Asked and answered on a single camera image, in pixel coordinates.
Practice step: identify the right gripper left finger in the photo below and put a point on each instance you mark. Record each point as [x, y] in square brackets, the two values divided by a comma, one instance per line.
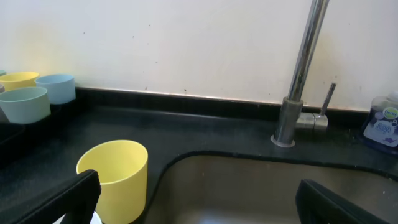
[65, 199]

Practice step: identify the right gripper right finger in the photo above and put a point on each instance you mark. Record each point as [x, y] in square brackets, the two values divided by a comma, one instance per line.
[323, 208]

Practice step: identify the white cup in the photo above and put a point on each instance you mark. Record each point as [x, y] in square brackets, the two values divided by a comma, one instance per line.
[95, 219]

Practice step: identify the yellow cup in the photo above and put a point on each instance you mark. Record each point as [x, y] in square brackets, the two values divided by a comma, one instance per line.
[124, 193]
[17, 81]

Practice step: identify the black tray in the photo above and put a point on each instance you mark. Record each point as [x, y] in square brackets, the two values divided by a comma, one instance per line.
[37, 133]

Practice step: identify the steel sink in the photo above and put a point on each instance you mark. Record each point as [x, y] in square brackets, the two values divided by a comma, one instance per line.
[236, 193]

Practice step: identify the steel tap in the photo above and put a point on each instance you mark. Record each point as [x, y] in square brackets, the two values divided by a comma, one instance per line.
[289, 118]

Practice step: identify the pale green cup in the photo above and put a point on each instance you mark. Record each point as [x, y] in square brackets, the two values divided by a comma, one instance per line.
[26, 109]

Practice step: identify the blue soap bottle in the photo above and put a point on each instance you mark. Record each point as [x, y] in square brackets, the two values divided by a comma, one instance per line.
[382, 127]

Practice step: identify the blue cup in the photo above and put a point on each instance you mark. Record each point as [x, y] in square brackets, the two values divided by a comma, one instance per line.
[59, 90]

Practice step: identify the grey cup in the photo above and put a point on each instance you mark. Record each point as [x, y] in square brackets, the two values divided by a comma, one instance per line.
[1, 88]

